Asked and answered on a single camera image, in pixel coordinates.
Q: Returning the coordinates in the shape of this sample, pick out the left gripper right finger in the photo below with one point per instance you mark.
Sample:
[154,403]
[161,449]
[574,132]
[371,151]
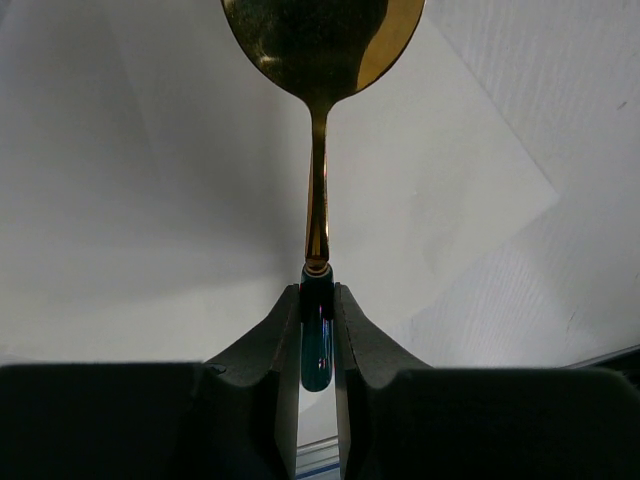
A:
[400,418]

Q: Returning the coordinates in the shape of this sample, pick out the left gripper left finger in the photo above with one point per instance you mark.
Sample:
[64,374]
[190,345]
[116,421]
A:
[231,417]

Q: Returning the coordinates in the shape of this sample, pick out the white paper napkin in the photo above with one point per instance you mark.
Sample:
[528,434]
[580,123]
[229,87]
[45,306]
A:
[424,175]

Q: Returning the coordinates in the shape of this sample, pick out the gold spoon green handle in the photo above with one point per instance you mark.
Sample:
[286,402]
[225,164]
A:
[321,52]

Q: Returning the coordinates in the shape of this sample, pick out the aluminium mounting rail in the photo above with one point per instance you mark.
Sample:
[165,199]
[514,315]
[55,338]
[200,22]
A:
[318,460]

